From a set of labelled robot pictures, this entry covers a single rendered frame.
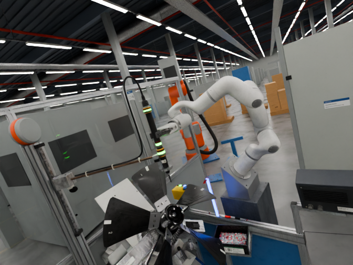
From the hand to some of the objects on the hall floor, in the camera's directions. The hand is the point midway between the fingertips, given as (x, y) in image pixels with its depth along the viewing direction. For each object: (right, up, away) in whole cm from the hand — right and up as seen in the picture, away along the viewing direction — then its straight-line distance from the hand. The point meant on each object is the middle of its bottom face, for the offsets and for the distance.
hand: (155, 134), depth 105 cm
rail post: (+109, -138, +21) cm, 177 cm away
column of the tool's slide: (-21, -175, +38) cm, 180 cm away
